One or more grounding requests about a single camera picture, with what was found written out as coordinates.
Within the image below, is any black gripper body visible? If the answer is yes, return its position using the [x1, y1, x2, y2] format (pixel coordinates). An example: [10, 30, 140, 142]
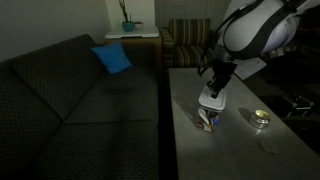
[211, 59, 238, 83]

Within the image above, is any clear container with packets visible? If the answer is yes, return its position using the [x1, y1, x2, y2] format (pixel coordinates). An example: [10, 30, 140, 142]
[194, 106, 221, 134]

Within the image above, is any striped armchair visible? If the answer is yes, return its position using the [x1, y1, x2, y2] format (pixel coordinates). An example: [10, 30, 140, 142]
[160, 17, 234, 70]

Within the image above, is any glass candle jar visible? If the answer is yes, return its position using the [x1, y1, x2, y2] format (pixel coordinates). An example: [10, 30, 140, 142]
[249, 109, 271, 130]

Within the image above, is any round grey coaster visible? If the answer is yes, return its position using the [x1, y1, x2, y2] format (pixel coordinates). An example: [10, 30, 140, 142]
[259, 138, 280, 155]

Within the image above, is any black device box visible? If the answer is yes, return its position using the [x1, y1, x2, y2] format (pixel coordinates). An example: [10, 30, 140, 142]
[283, 94, 315, 118]

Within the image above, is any wooden side table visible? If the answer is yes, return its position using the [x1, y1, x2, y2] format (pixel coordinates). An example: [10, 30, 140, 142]
[103, 35, 164, 72]

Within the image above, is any teal plant pot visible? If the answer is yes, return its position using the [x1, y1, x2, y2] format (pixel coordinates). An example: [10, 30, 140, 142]
[117, 0, 136, 33]

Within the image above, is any blue pillow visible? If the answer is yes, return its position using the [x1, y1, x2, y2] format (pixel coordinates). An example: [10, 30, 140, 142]
[90, 41, 133, 75]

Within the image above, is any dark grey sofa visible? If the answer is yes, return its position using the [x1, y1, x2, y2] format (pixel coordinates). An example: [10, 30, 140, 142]
[0, 33, 162, 180]

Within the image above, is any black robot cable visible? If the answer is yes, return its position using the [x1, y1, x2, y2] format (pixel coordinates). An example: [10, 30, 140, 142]
[197, 0, 311, 78]

